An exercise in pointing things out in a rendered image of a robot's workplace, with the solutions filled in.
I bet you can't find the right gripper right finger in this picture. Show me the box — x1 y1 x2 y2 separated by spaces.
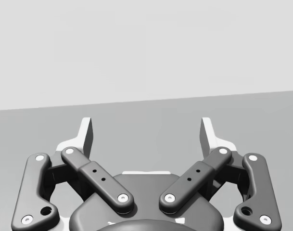
158 117 282 231

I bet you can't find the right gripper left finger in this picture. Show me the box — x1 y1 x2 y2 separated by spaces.
11 117 135 231

